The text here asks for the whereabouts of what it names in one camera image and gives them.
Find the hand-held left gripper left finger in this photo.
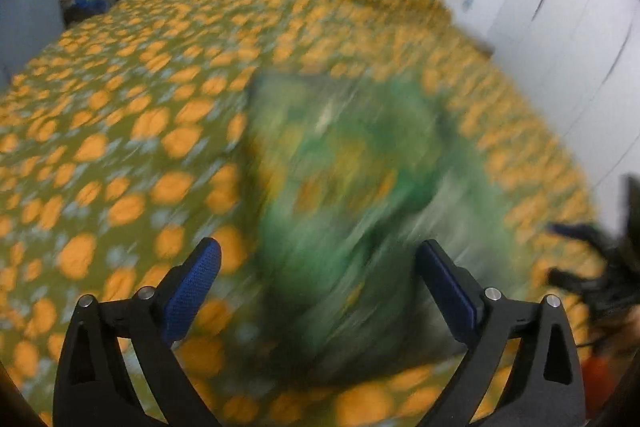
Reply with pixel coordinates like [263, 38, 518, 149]
[52, 237, 222, 427]

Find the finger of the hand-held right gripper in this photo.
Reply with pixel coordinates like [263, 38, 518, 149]
[546, 221, 619, 254]
[545, 267, 621, 309]

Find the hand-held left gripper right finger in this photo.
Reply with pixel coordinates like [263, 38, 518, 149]
[416, 239, 586, 427]

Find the green patterned garment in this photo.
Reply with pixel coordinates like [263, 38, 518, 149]
[242, 72, 521, 383]

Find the orange cloth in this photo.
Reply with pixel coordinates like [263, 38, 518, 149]
[581, 356, 617, 414]

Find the orange dotted green bed blanket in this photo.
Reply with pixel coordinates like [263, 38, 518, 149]
[0, 0, 617, 427]

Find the white wardrobe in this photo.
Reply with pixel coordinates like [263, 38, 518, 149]
[447, 0, 640, 212]

